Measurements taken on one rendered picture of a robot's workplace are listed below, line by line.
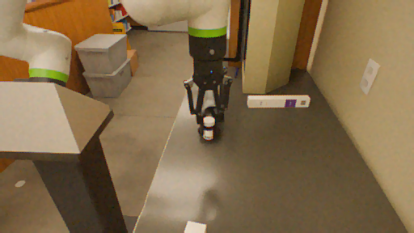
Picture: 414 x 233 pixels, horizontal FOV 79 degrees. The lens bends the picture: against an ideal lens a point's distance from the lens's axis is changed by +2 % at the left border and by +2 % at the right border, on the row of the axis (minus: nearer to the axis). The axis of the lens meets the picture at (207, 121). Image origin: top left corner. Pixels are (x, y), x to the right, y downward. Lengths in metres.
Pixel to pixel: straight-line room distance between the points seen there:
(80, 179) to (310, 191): 0.90
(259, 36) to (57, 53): 0.82
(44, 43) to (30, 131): 0.32
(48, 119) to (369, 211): 1.00
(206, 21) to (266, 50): 0.68
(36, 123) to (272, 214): 0.79
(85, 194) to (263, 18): 1.10
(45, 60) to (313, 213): 1.02
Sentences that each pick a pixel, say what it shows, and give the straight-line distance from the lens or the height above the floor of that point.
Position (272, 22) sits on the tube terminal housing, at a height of 1.29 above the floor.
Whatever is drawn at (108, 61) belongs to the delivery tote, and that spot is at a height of 0.50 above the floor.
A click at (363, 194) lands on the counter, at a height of 0.94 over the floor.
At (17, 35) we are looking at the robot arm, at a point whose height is 1.31.
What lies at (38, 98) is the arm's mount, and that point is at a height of 1.16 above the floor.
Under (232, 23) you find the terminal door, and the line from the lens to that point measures 1.50.
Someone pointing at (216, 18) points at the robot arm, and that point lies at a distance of 0.57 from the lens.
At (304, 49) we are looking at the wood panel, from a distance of 1.65.
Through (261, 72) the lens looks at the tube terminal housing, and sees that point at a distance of 1.25.
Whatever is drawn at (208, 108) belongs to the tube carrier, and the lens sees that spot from 1.02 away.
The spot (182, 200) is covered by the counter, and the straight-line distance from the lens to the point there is 0.76.
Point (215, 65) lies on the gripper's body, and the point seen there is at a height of 1.31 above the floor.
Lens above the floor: 1.53
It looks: 34 degrees down
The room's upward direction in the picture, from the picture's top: straight up
